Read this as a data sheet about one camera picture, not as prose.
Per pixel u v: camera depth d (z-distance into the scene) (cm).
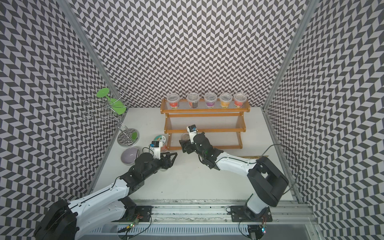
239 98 76
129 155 89
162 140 91
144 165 62
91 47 86
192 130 71
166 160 71
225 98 77
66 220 40
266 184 44
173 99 77
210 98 77
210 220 72
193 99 77
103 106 77
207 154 64
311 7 67
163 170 72
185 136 82
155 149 71
